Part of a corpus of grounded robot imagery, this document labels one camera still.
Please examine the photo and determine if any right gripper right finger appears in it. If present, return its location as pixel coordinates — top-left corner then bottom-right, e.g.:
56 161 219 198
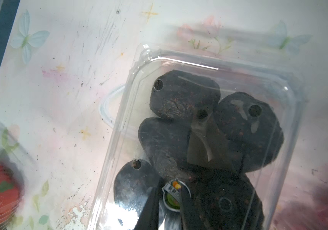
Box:
179 186 206 230

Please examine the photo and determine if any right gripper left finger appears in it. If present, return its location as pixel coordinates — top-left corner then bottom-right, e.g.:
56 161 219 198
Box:
134 179 164 230

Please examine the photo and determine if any round fruit sticker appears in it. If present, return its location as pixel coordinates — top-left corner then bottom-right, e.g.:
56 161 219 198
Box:
162 179 191 212

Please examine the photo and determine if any clear box of blackberries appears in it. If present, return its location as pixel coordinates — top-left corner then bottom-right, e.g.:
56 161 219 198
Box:
88 44 305 230

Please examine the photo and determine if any clear box of red berries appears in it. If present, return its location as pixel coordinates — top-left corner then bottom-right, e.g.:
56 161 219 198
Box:
0 124 35 230

